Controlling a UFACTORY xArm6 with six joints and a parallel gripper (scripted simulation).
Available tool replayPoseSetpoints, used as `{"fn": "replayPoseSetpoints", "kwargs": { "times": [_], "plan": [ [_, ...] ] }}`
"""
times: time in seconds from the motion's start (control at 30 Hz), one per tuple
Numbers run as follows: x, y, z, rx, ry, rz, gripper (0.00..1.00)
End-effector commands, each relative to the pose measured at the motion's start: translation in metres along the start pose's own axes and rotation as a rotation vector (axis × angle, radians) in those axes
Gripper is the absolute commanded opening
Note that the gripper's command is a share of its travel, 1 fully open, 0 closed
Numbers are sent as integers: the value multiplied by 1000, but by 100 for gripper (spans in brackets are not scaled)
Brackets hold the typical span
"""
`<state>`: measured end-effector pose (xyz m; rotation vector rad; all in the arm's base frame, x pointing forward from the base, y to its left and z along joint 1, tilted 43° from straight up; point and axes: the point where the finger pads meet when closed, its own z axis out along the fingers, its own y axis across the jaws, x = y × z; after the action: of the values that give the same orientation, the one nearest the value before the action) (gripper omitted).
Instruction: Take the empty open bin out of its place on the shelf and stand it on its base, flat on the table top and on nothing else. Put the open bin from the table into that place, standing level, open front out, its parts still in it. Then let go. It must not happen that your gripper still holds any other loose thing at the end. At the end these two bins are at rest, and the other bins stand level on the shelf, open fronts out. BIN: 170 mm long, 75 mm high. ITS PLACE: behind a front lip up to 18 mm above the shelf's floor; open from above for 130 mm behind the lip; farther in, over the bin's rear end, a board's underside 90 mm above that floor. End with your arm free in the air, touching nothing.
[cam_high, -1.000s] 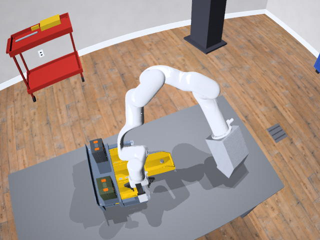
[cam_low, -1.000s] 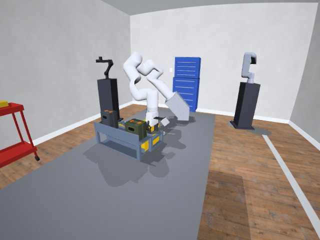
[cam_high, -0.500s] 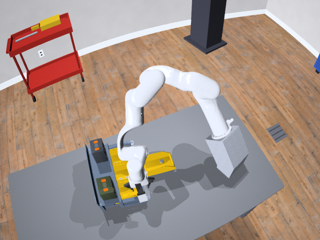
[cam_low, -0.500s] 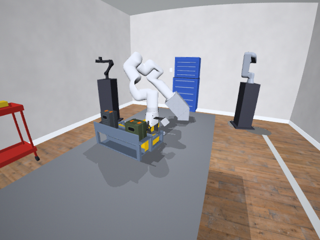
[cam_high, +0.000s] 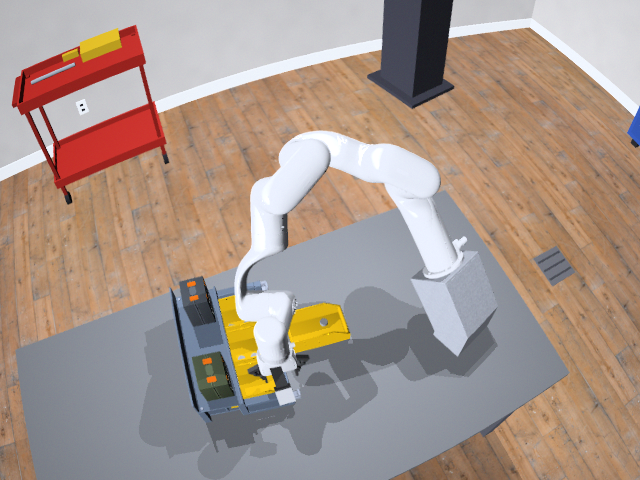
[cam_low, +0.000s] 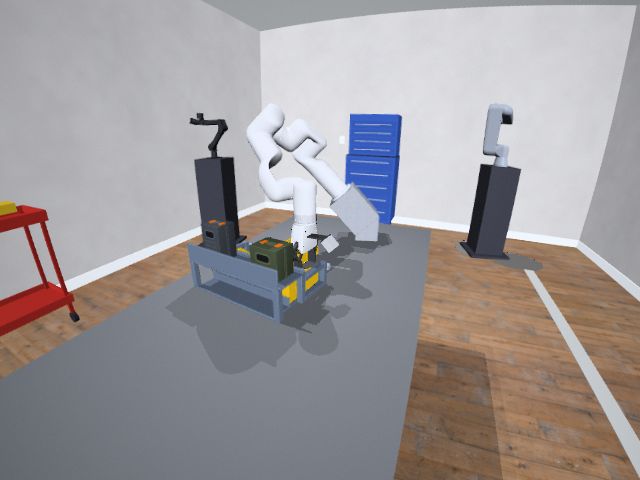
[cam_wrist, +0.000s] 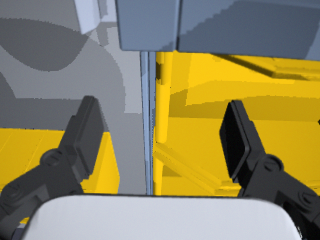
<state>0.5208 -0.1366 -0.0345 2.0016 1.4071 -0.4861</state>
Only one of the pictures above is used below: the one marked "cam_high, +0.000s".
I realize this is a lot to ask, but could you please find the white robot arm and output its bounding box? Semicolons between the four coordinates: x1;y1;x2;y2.
235;131;467;365

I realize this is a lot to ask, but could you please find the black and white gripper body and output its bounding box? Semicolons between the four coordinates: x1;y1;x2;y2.
257;348;298;376

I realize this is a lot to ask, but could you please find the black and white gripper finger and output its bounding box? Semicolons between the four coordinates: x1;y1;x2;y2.
294;355;310;376
247;364;268;383

